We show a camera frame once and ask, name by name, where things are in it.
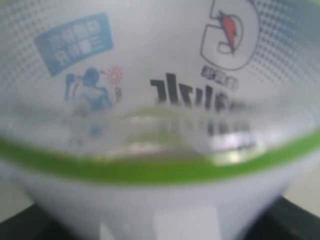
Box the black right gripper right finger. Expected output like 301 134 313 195
252 197 320 240

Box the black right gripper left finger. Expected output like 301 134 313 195
0 204 65 240

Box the clear plastic drink bottle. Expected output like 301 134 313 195
0 0 320 240

